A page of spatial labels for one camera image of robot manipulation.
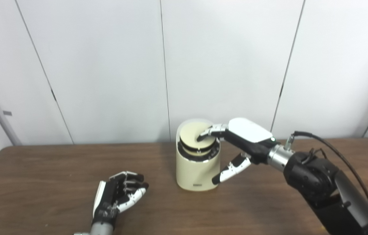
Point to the round cream bin lid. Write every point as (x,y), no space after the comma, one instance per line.
(190,133)

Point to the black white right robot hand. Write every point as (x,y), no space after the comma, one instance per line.
(249,133)

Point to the cream-colored tabletop bin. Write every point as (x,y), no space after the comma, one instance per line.
(195,173)

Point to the small grey wall tag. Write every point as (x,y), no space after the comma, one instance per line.
(7,113)

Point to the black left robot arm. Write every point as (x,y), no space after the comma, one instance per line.
(102,229)

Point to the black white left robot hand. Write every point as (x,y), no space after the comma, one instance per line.
(109,202)

